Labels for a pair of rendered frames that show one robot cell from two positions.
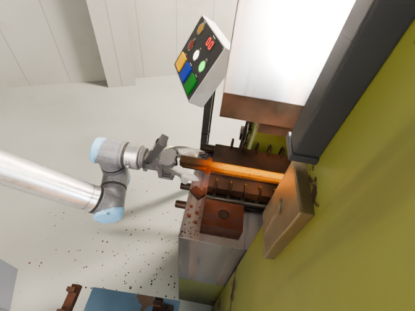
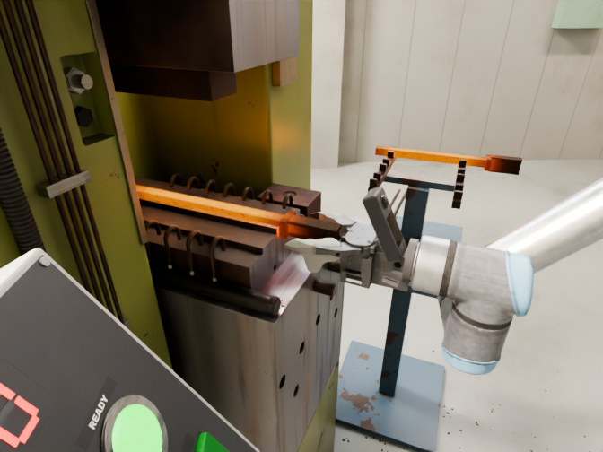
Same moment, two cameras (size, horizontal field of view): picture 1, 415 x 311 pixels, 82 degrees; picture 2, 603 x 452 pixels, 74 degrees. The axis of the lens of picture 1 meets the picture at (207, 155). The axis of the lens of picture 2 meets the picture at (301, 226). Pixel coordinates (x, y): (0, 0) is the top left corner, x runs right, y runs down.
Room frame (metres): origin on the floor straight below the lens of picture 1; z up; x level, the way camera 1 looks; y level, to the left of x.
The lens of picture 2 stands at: (1.07, 0.24, 1.34)
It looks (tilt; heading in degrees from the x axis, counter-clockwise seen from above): 29 degrees down; 201
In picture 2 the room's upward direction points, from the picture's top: straight up
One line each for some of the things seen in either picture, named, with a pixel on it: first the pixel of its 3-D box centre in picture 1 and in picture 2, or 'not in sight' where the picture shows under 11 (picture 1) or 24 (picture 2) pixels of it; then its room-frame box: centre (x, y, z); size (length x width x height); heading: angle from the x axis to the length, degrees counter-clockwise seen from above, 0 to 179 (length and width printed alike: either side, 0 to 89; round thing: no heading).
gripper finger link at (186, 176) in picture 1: (184, 178); (333, 230); (0.45, 0.06, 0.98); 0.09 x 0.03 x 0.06; 59
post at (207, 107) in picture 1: (204, 139); not in sight; (1.08, 0.04, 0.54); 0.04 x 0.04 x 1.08; 87
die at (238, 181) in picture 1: (270, 178); (183, 226); (0.51, -0.23, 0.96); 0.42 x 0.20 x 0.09; 87
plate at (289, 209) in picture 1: (282, 213); (284, 42); (0.20, -0.13, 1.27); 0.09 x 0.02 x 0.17; 177
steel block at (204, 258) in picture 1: (254, 226); (209, 310); (0.45, -0.24, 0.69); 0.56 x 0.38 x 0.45; 87
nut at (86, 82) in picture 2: not in sight; (82, 98); (0.71, -0.18, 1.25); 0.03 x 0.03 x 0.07; 87
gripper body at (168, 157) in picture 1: (159, 161); (377, 256); (0.50, 0.16, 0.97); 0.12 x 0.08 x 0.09; 87
